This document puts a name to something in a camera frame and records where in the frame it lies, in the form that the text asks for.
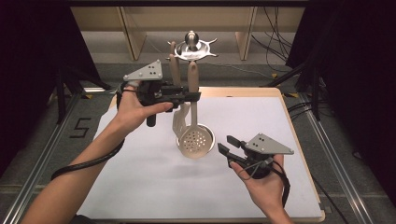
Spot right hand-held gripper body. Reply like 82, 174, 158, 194
239, 133, 295, 180

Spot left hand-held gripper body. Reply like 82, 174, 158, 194
123, 59, 173, 128

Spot beige slotted turner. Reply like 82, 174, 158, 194
168, 54, 191, 141

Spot beige perforated skimmer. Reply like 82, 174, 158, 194
178, 60, 213, 161

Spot steel utensil rack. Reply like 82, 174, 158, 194
167, 30, 219, 154

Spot person's left hand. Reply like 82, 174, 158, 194
115, 80, 175, 136

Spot person's right hand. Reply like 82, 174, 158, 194
229, 154, 290, 216

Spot wooden shelf unit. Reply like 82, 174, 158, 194
70, 7, 306, 62

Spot black stand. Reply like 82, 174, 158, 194
55, 66, 113, 125
261, 62, 321, 121

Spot white table sheet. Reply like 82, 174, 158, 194
76, 96, 323, 219

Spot black curtain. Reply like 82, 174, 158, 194
0, 0, 106, 178
286, 0, 396, 203

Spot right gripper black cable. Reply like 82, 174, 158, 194
267, 158, 349, 224

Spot black floor cables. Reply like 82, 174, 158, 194
288, 101, 312, 121

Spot metal floor rail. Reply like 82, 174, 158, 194
298, 92, 375, 224
1, 92, 82, 224

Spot black cables bundle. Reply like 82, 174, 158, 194
251, 7, 297, 63

